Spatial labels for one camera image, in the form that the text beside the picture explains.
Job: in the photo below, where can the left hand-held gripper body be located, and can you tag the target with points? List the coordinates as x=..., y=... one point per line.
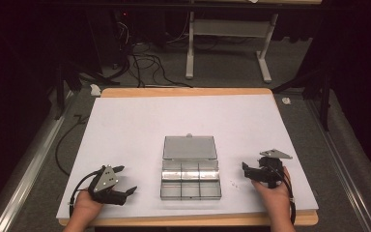
x=104, y=180

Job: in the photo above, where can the tiny pale small parts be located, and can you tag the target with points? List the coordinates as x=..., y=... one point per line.
x=234, y=185

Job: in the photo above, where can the clear plastic compartment box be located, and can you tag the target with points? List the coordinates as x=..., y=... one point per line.
x=190, y=180

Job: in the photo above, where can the person's right hand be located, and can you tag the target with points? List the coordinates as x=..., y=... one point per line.
x=277, y=199

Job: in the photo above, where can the person's left hand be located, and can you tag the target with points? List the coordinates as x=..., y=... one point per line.
x=83, y=208

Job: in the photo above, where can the small white scrap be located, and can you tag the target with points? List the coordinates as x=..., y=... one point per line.
x=286, y=101

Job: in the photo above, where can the white metal desk frame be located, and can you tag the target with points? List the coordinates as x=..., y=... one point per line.
x=227, y=28

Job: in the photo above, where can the white paper scrap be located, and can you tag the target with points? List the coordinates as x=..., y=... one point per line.
x=95, y=90

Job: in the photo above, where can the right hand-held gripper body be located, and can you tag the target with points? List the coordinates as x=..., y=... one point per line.
x=270, y=167

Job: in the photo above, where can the white table mat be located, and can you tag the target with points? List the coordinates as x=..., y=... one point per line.
x=174, y=116

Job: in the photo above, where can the dark computer tower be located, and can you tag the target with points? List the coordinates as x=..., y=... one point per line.
x=109, y=35

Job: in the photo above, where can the aluminium floor rail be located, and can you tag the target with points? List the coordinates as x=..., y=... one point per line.
x=29, y=174
x=341, y=161

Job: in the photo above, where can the black metal stand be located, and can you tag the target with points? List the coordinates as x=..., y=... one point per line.
x=323, y=93
x=65, y=87

